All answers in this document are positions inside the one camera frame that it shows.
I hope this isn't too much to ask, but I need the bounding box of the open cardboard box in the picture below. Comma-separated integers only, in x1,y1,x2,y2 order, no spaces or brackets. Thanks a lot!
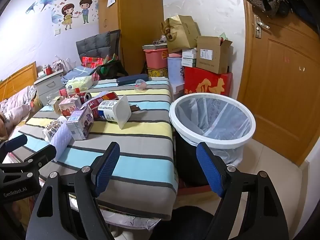
195,35,233,75

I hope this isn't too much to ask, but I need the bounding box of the grey quilted cushion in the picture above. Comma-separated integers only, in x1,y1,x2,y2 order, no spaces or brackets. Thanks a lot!
76,32,112,61

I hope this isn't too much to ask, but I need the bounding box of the red patterned folded cloth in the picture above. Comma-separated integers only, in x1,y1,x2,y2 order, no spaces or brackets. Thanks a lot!
82,56,103,68

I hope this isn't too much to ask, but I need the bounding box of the black hanging bag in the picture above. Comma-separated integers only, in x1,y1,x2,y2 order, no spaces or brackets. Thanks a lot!
275,0,292,17

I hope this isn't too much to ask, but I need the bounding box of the grey nightstand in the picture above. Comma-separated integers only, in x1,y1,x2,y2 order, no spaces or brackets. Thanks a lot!
34,69,64,105

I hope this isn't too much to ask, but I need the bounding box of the lavender ribbed foam sleeve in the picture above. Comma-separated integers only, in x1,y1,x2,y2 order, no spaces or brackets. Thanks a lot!
51,122,74,162

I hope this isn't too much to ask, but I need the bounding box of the red gift box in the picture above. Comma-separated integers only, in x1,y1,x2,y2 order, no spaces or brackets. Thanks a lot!
184,66,233,97

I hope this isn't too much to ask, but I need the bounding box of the clear bottle with red cap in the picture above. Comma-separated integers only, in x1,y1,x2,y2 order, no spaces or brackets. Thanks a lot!
59,87,81,97

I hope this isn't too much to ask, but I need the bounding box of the metal door handle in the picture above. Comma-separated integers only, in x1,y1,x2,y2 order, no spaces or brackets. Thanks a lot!
254,14,270,39

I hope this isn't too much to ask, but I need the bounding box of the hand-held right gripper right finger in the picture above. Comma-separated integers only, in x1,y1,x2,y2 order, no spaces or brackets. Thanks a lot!
196,142,298,240

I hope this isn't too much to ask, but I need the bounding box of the blue flower wall sticker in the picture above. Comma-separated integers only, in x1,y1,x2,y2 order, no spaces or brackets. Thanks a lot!
25,1,38,15
51,12,63,27
39,0,59,12

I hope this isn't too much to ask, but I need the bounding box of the clear plastic cup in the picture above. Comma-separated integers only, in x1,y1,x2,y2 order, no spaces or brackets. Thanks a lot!
134,79,148,93

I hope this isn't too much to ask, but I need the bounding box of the purple milk carton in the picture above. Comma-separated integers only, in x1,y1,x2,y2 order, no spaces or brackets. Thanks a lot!
65,106,95,141

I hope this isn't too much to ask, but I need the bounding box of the white plastic bag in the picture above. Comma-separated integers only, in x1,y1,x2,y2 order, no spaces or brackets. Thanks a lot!
60,57,75,72

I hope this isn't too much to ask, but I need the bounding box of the clear glass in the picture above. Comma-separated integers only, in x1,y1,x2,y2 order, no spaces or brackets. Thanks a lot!
46,94,62,112

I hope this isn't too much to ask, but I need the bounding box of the gold paper bag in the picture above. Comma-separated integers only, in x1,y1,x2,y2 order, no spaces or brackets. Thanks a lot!
161,14,201,54

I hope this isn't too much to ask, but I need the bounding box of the wooden headboard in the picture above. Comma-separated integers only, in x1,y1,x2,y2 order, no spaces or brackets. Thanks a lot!
0,61,38,100

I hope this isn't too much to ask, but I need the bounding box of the navy glasses case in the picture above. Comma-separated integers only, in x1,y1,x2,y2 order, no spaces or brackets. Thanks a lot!
116,74,149,86

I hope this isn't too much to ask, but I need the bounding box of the white paper cup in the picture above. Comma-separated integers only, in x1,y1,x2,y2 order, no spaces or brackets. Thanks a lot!
97,94,132,130

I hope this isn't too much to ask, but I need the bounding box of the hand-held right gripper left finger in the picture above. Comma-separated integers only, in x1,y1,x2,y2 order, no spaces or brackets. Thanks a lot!
25,142,121,240

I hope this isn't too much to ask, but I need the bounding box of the brown fuzzy cloth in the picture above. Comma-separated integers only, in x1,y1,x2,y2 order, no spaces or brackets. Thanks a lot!
0,112,8,142

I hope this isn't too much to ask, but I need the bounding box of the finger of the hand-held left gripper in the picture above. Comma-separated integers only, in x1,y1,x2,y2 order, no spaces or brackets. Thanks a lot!
0,134,28,165
0,144,57,180

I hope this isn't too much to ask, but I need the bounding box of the flat patterned box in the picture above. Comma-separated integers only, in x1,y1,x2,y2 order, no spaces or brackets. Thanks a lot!
142,44,168,50

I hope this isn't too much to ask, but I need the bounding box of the cartoon couple wall sticker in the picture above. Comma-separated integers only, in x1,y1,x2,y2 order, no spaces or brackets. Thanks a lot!
61,0,93,30

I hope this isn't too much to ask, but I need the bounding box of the patterned paper cup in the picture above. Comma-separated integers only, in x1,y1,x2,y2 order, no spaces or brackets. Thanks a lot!
42,116,68,142

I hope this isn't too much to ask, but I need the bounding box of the person's dark trouser knee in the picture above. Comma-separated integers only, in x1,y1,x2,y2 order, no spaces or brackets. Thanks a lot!
152,205,218,240

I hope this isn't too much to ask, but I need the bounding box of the wooden door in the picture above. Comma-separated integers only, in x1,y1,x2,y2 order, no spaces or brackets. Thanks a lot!
236,0,320,167

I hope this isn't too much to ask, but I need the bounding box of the yellow patterned box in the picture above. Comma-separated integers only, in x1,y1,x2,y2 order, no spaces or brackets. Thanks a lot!
146,67,169,78

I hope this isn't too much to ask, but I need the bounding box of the pink strawberry milk carton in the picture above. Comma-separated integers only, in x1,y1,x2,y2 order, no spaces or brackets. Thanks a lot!
58,96,83,117

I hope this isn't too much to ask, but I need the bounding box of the white trash bin with liner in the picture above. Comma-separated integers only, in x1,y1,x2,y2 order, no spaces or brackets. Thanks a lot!
174,97,252,165

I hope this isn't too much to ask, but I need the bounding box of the pink bedding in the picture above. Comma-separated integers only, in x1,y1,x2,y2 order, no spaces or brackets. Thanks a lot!
0,84,38,135

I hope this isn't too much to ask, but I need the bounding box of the lilac plastic container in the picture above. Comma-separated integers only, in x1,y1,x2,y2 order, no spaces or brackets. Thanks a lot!
167,56,185,85

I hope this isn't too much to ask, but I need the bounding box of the black mesh chair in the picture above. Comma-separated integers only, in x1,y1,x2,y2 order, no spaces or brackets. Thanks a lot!
109,29,122,64

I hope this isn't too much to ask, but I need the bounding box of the blue folded cloth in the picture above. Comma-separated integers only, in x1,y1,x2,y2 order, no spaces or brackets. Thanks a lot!
61,66,93,83

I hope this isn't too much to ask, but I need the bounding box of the pale lilac flat box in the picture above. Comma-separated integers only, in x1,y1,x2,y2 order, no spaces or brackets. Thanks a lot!
171,83,187,98

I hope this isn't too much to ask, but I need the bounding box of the wooden wardrobe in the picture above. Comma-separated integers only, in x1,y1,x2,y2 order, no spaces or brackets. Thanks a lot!
98,0,164,77

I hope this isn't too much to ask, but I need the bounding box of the dark navy hanging clothing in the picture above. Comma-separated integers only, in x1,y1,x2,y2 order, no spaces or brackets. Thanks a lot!
271,0,318,27

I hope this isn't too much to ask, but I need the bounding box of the pale green tissue pack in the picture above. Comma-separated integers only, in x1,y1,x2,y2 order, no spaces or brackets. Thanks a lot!
65,76,95,91

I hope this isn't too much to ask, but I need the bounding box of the pink plastic tub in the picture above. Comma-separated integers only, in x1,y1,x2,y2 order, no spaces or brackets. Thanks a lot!
143,48,169,70

